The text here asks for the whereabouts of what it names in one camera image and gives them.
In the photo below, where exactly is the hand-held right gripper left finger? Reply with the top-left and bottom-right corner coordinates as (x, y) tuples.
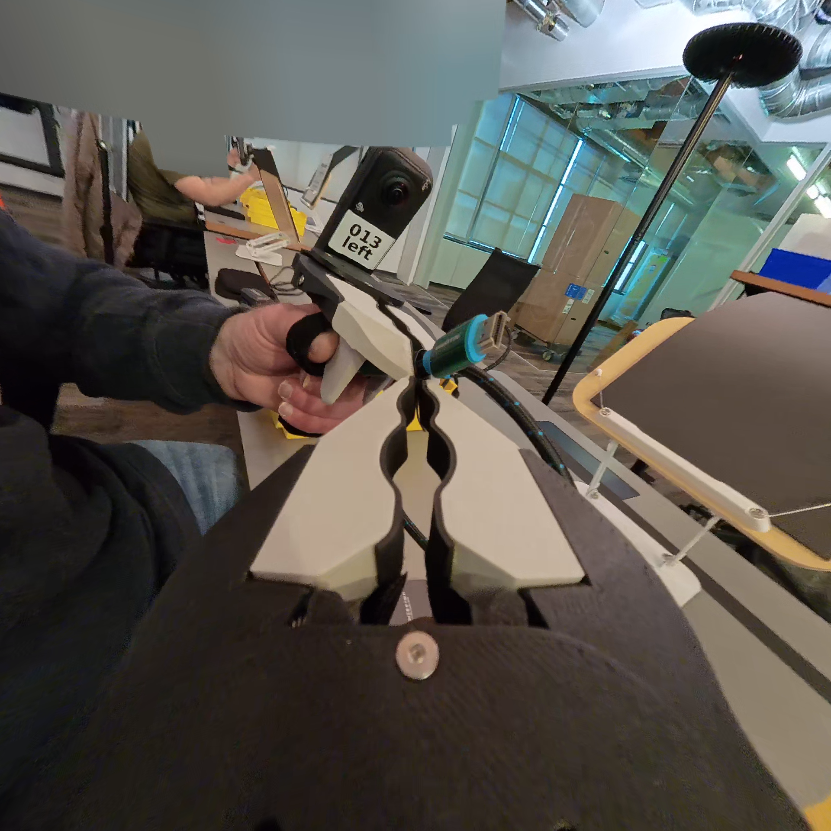
(248, 377), (416, 593)

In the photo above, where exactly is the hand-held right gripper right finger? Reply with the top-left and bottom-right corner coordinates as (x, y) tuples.
(416, 377), (588, 596)

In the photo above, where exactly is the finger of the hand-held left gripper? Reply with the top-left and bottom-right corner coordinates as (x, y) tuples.
(330, 276), (435, 383)

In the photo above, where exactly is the black braided hdmi cable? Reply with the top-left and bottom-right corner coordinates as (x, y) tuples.
(395, 308), (576, 549)

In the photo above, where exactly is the yellow plastic bin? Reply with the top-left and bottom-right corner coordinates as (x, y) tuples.
(267, 374), (458, 438)

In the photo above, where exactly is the person's left forearm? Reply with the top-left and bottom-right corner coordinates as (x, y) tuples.
(0, 212), (257, 419)

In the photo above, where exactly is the person's left hand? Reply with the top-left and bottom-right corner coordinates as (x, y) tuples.
(207, 302), (380, 437)

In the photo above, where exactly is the black office chair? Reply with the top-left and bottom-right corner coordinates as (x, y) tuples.
(441, 246), (541, 333)

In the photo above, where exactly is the white stand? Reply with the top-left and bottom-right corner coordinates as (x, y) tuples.
(233, 230), (290, 262)

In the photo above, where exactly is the black desktop device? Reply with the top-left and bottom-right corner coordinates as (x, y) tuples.
(213, 265), (281, 307)

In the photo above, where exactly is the cart with cardboard boxes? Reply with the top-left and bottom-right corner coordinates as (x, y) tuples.
(512, 194), (638, 350)

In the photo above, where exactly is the wooden rimmed black panel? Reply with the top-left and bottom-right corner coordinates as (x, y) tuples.
(570, 291), (831, 573)

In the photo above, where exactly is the person's black top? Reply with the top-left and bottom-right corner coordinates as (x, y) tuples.
(0, 400), (206, 831)

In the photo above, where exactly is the black stand pole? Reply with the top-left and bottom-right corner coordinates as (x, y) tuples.
(538, 21), (805, 407)

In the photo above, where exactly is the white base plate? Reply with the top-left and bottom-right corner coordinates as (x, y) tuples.
(589, 499), (703, 611)

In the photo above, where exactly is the white bracket bar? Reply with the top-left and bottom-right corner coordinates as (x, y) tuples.
(594, 406), (771, 528)

